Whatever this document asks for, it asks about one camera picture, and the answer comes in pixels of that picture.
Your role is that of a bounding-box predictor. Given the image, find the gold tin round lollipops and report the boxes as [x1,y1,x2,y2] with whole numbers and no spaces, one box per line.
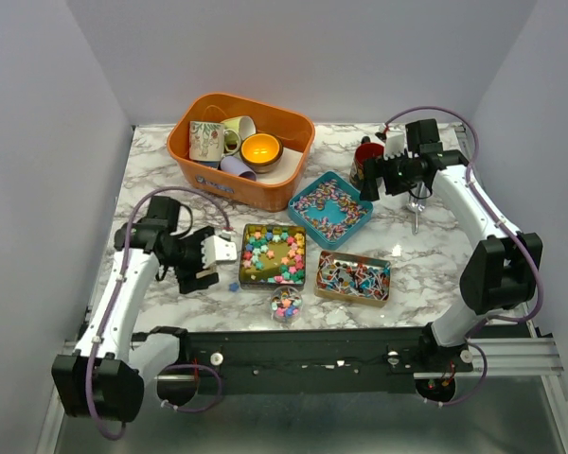
[314,251,391,307]

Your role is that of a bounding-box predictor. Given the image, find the right aluminium frame rail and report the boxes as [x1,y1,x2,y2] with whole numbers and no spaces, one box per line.
[470,338,564,377]

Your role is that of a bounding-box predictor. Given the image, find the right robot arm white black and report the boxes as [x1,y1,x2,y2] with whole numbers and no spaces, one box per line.
[360,119,544,371]

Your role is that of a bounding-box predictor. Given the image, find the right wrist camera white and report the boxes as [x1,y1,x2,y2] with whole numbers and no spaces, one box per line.
[375,126,406,160]

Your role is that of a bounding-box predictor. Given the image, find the teal tin swirl lollipops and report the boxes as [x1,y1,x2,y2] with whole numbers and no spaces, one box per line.
[288,171,373,250]

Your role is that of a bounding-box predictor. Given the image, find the gold tin star candies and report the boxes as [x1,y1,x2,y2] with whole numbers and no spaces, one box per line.
[239,223,307,289]

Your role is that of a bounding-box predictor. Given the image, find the yellow inside dark cup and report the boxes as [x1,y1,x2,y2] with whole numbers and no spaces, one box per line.
[240,132,283,174]

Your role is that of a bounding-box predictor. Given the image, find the clear glass bowl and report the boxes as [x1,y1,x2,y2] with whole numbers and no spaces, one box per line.
[268,286,303,323]

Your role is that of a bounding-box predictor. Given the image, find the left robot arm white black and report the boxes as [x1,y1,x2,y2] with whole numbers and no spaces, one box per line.
[51,195,219,424]

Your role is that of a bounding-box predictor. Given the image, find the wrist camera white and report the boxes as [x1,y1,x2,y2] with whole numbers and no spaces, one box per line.
[375,126,406,160]
[201,235,238,269]

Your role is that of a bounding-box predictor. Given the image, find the illustrated white mug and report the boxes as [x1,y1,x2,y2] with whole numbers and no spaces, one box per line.
[189,121,224,162]

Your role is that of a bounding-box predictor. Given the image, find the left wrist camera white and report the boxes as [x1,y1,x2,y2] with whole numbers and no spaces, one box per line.
[201,235,238,269]

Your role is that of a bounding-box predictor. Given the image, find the lavender cup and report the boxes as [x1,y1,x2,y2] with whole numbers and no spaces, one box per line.
[219,156,257,181]

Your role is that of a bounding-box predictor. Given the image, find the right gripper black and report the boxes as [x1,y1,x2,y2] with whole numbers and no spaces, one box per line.
[359,149,421,201]

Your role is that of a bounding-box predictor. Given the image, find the black red skull mug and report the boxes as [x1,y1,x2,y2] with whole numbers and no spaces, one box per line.
[349,136,384,190]

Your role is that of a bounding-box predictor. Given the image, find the orange plastic bin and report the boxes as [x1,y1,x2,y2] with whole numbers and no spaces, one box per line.
[167,93,315,212]

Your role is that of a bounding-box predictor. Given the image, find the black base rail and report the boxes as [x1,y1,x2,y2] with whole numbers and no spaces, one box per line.
[132,324,534,396]

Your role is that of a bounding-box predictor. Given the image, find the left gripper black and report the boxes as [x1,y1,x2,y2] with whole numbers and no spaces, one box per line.
[161,224,218,293]

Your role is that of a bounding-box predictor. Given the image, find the metal scoop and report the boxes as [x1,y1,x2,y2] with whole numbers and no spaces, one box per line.
[406,183,431,235]

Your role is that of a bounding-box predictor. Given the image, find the pale green mug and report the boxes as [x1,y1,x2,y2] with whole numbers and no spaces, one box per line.
[222,115,257,155]

